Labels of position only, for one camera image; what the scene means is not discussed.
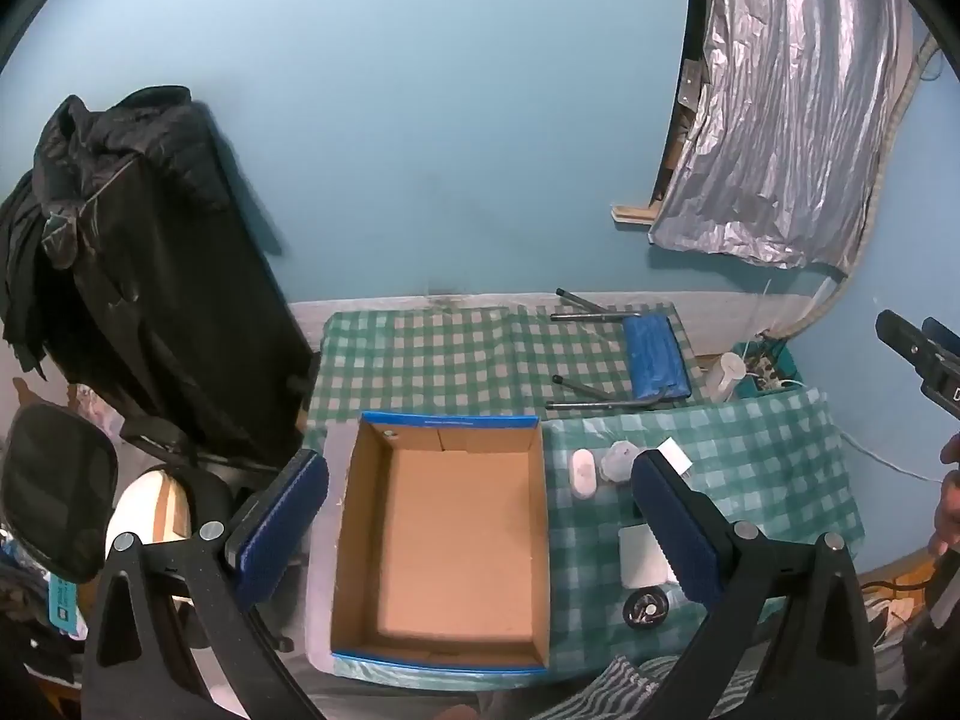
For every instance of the white power bank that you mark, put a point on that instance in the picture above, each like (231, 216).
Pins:
(639, 556)

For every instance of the black mesh chair back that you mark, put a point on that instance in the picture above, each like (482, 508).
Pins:
(56, 491)

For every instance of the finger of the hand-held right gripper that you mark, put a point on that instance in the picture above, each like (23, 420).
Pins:
(904, 341)
(943, 336)

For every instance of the grey round object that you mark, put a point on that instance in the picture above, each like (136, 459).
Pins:
(621, 461)

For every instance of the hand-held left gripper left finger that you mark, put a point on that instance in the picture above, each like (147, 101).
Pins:
(289, 517)

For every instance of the black office chair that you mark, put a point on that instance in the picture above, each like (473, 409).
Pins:
(202, 480)

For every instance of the striped blanket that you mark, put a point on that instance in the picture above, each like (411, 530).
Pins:
(637, 686)

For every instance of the person's right hand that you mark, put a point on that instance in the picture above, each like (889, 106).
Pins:
(949, 502)

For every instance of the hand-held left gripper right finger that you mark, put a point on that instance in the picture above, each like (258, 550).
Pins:
(675, 521)

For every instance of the wooden ledge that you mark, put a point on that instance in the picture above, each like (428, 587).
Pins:
(634, 214)

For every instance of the black jacket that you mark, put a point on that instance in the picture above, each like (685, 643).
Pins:
(150, 277)

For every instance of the green checkered tablecloth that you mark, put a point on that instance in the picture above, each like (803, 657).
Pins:
(757, 465)

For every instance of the white plastic bottle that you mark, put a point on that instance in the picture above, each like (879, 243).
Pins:
(724, 376)

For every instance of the blue folding stool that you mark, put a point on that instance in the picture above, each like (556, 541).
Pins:
(656, 364)

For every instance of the grey foam sheet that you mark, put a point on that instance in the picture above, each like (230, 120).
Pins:
(334, 457)

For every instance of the white charger block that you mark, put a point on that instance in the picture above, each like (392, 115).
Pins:
(675, 457)

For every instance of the white oval device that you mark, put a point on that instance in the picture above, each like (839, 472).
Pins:
(581, 474)

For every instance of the teal box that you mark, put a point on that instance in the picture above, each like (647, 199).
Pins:
(64, 607)

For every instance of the silver foil curtain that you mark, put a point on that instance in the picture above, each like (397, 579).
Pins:
(780, 105)

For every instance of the cardboard box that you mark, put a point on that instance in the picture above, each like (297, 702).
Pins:
(450, 525)

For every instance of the black round fan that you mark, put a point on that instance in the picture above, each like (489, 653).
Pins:
(646, 610)

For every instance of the round wooden board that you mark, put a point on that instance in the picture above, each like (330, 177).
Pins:
(146, 517)

